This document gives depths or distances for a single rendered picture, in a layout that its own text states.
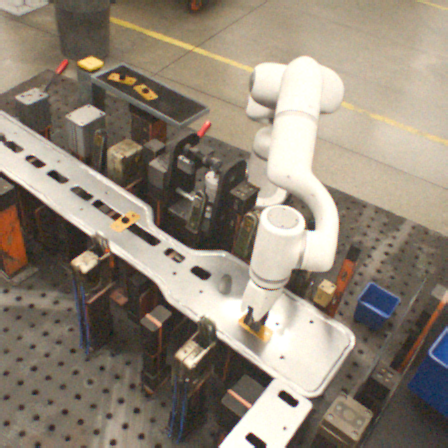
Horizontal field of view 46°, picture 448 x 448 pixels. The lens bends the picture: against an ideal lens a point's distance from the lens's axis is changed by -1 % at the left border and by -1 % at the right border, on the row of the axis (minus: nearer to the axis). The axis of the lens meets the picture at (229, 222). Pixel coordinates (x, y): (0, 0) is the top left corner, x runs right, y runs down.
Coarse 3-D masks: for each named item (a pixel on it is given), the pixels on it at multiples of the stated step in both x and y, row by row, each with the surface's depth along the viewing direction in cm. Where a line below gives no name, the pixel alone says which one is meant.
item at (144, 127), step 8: (128, 104) 165; (136, 112) 165; (144, 112) 163; (136, 120) 168; (144, 120) 165; (152, 120) 163; (160, 120) 166; (136, 128) 170; (144, 128) 167; (152, 128) 165; (160, 128) 169; (136, 136) 172; (144, 136) 169; (152, 136) 167; (160, 136) 171; (144, 144) 171; (144, 168) 178; (136, 192) 188
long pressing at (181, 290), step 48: (0, 144) 162; (48, 144) 164; (48, 192) 149; (96, 192) 151; (192, 288) 130; (240, 288) 132; (240, 336) 122; (288, 336) 124; (336, 336) 125; (288, 384) 115
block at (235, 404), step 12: (240, 384) 115; (252, 384) 116; (228, 396) 113; (240, 396) 113; (252, 396) 114; (228, 408) 111; (240, 408) 111; (228, 420) 114; (228, 432) 117; (252, 432) 127; (216, 444) 126
